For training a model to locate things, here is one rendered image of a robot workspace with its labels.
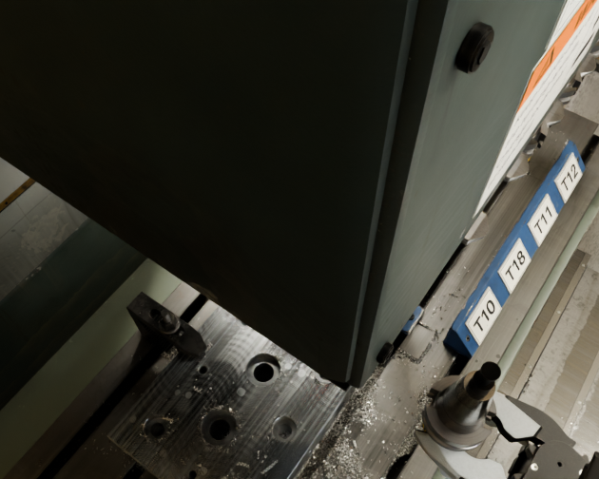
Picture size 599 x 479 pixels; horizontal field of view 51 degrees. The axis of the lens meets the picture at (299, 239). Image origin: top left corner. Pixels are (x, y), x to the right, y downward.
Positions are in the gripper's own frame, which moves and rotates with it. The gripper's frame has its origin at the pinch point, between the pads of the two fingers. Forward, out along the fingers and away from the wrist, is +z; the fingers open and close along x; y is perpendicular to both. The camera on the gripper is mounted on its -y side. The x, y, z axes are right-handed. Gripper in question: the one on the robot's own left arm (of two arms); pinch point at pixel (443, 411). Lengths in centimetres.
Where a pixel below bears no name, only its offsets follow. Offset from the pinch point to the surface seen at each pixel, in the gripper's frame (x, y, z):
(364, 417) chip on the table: 4.7, 34.5, 8.0
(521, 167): 33.6, 3.3, 6.7
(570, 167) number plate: 63, 30, 2
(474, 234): 21.5, 3.2, 6.9
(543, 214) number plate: 51, 30, 2
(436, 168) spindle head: -9.9, -44.3, 4.9
